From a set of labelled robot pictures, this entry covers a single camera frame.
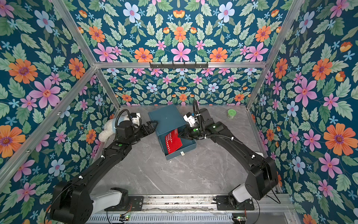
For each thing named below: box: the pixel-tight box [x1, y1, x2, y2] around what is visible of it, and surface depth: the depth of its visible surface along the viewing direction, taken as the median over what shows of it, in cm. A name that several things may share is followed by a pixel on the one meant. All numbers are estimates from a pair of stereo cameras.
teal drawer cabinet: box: [147, 104, 187, 137], surface depth 84 cm
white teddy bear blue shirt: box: [98, 111, 132, 142], surface depth 100 cm
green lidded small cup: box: [227, 108, 237, 119], surface depth 113 cm
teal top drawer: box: [157, 128, 197, 161], surface depth 76 cm
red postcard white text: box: [165, 128, 183, 155], surface depth 77 cm
